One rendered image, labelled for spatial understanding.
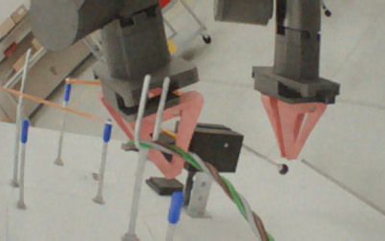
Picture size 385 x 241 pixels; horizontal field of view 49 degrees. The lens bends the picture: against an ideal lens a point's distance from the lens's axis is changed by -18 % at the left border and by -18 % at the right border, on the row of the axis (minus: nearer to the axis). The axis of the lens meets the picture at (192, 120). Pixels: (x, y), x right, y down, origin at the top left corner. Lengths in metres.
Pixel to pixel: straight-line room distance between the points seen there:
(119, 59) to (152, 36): 0.03
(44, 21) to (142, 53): 0.10
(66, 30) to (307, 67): 0.29
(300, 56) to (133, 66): 0.20
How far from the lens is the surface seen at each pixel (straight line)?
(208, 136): 0.48
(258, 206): 0.58
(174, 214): 0.30
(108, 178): 0.57
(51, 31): 0.35
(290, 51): 0.53
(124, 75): 0.41
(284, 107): 0.53
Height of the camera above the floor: 1.36
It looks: 22 degrees down
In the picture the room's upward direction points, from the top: 39 degrees counter-clockwise
